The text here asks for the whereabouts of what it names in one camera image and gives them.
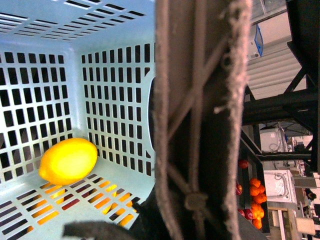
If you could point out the brown basket handle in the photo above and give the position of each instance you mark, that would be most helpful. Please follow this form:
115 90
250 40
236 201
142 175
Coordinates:
198 96

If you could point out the light blue plastic basket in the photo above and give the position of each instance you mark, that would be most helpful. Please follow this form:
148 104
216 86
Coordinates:
74 69

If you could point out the large yellow lemon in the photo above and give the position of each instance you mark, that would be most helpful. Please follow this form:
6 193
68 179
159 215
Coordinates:
68 161

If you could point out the red apple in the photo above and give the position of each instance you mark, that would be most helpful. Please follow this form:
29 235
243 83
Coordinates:
243 164

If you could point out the pile of oranges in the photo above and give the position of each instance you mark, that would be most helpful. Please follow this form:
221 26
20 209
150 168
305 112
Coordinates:
258 195

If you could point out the red apples low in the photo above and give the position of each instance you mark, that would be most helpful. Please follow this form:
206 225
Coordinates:
247 213

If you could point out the white appliance box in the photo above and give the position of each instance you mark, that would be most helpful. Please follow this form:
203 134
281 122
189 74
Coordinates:
279 186

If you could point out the black fruit display tray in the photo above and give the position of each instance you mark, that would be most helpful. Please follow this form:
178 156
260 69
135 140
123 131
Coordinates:
301 100

